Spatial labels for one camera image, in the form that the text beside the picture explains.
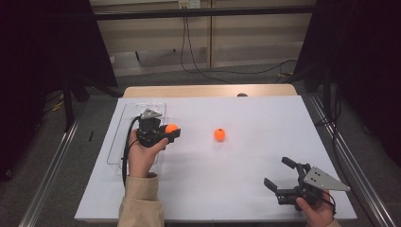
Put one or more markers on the clear plastic tray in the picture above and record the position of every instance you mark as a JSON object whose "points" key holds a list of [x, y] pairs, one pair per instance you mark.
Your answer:
{"points": [[126, 126]]}

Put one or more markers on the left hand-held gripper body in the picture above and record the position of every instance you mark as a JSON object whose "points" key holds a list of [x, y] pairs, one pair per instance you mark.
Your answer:
{"points": [[150, 130]]}

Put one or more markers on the white wall outlet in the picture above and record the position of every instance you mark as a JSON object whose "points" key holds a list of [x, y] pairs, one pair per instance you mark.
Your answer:
{"points": [[189, 3]]}

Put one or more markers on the metal floor rail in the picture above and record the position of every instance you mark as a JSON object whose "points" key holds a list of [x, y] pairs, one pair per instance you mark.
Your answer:
{"points": [[50, 176], [353, 157]]}

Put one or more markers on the white table sheet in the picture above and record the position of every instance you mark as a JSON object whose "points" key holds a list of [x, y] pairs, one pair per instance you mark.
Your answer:
{"points": [[220, 183]]}

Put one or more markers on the person's right hand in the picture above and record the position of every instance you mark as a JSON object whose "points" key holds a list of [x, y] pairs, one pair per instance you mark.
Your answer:
{"points": [[317, 214]]}

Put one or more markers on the black pen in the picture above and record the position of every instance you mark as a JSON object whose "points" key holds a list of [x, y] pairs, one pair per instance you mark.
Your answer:
{"points": [[91, 136]]}

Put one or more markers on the wooden table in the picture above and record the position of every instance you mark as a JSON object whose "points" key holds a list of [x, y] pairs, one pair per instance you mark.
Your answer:
{"points": [[189, 90]]}

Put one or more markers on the orange table tennis ball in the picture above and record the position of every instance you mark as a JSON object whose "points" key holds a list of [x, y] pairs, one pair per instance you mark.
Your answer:
{"points": [[219, 135], [171, 128]]}

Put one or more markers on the black curtain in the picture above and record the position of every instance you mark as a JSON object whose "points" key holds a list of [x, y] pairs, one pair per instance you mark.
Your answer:
{"points": [[38, 63], [365, 63]]}

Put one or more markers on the black stand leg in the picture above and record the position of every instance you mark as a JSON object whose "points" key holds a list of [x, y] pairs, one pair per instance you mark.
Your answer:
{"points": [[67, 104]]}

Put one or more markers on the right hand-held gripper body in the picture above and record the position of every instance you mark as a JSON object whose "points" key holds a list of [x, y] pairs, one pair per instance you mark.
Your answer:
{"points": [[321, 180]]}

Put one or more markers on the person's left hand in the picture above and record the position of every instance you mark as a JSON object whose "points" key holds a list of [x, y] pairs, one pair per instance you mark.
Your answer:
{"points": [[143, 157]]}

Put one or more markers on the black horizontal bar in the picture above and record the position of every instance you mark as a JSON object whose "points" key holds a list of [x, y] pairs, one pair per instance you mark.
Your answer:
{"points": [[220, 12]]}

